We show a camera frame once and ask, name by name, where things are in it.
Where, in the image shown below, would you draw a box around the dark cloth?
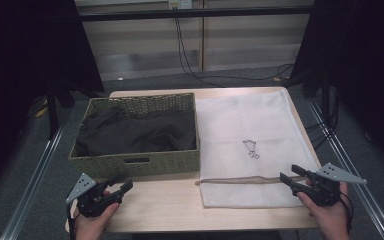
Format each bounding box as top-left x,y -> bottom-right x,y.
74,107 -> 198,158

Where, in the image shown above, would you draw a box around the hand-held gripper cable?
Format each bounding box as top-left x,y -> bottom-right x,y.
65,202 -> 80,240
339,191 -> 354,234

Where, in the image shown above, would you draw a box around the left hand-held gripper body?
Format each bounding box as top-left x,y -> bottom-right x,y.
65,172 -> 124,219

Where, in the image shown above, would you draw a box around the black metal stand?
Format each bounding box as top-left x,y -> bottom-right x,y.
319,71 -> 335,132
44,78 -> 78,140

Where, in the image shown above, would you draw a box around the right hand-held gripper cable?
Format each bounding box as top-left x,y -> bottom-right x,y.
339,191 -> 354,234

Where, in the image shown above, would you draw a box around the person's right hand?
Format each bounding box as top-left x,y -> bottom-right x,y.
296,178 -> 351,240

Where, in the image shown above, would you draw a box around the dark curtain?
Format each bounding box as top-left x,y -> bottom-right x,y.
0,0 -> 105,196
284,0 -> 384,176

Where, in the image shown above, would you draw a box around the black horizontal bar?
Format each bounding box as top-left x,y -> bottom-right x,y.
79,5 -> 315,23

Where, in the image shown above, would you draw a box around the black floor cables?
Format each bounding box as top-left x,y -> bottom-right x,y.
304,93 -> 342,151

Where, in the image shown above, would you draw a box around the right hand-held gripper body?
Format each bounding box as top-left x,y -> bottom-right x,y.
299,162 -> 368,207

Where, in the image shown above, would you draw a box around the black wall cables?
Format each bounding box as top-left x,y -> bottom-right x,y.
174,16 -> 295,88

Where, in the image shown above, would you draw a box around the person's left hand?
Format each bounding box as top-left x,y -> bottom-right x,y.
74,189 -> 122,240

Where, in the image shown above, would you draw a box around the green woven basket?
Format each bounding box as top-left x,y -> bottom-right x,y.
68,92 -> 201,180

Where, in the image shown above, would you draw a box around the wall power outlet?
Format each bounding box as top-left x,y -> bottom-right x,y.
167,0 -> 194,10

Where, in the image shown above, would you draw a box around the left hand-held gripper cable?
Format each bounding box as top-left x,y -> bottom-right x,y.
65,202 -> 80,240

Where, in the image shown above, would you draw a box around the metal floor rail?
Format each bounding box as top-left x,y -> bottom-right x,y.
0,122 -> 68,240
306,99 -> 384,240

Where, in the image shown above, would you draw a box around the white mesh laundry bag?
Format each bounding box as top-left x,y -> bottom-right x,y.
194,89 -> 321,209

